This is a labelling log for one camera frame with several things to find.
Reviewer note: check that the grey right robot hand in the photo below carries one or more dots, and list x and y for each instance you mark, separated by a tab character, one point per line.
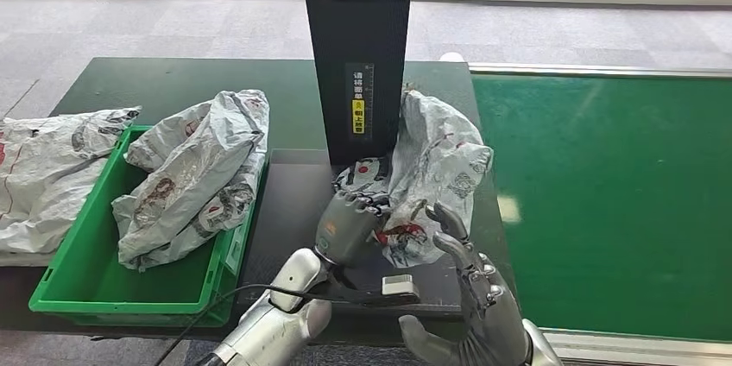
480	306

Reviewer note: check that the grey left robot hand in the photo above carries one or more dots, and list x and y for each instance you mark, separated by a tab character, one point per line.
349	226

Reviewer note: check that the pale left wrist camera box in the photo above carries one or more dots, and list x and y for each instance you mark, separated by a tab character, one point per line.
397	289

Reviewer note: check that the green plastic crate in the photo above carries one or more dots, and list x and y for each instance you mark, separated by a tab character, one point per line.
80	283

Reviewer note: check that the white parcel bag red logo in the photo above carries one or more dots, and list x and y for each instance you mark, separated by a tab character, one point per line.
434	169

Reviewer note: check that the grey parcel bag brown print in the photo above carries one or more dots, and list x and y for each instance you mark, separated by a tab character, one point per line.
171	197

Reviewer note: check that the white crumpled parcel bag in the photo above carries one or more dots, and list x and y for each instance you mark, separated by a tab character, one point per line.
40	180

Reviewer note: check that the black inbound scanner machine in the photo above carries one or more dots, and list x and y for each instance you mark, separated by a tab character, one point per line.
354	32

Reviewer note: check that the black and yellow label sticker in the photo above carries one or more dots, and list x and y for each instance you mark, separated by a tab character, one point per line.
358	114

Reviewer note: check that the green conveyor belt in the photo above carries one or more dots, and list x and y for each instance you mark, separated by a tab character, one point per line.
600	180

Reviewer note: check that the dark green table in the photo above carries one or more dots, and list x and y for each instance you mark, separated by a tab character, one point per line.
200	77

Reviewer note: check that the white round roller end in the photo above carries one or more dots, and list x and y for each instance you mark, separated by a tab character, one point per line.
452	57

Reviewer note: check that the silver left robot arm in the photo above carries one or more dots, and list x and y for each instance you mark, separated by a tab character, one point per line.
274	317

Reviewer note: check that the white parcel bag red print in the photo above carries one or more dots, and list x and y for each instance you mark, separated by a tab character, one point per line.
229	117

